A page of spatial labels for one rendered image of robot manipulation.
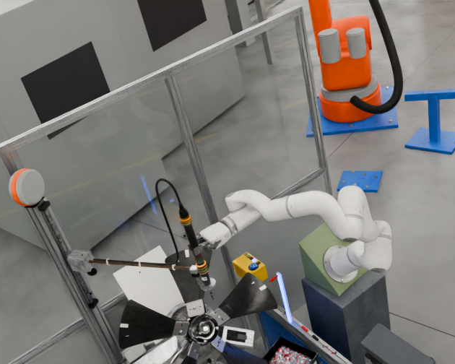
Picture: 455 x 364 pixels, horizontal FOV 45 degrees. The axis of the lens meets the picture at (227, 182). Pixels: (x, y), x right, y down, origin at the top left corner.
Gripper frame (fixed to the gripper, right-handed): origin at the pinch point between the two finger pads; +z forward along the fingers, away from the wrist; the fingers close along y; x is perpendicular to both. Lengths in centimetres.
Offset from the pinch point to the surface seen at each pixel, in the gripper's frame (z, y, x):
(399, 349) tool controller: -35, -71, -34
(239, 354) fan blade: 1, -11, -55
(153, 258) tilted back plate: 6.4, 40.9, -24.8
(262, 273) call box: -38, 21, -55
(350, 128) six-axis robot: -291, 219, -155
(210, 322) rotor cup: 6.2, -4.1, -35.7
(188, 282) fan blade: 3.6, 13.2, -24.9
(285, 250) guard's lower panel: -85, 70, -99
